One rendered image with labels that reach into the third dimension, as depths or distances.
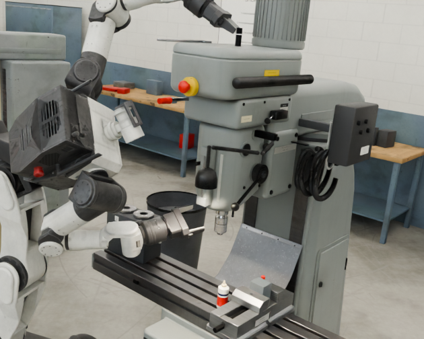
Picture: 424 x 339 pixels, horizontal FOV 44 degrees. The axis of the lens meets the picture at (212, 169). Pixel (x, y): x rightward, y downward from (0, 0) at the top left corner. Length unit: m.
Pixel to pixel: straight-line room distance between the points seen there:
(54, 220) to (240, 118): 0.69
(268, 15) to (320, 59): 4.50
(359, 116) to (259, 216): 0.71
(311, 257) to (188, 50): 1.05
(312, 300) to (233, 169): 0.83
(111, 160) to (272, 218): 0.86
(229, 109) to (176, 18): 6.16
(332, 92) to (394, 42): 3.87
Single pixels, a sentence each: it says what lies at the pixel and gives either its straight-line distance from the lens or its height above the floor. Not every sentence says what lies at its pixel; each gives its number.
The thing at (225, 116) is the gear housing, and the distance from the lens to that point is 1.73.
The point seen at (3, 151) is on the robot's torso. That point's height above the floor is 1.48.
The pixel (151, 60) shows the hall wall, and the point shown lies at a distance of 8.20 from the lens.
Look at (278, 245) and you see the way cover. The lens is 2.30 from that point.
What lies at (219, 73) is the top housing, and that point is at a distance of 1.63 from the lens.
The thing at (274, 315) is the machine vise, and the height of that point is 0.96.
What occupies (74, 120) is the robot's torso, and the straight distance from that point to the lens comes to 1.68.
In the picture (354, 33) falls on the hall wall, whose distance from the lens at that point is 6.28.
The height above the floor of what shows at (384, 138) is 0.98.
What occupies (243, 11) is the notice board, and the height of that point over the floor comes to 2.12.
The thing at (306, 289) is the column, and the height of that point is 0.90.
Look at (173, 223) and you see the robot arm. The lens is 1.88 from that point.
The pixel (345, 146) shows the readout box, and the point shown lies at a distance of 1.88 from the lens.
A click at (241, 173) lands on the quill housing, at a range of 1.84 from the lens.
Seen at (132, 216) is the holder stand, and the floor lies 1.13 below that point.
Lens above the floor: 1.96
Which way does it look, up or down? 16 degrees down
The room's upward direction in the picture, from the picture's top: 5 degrees clockwise
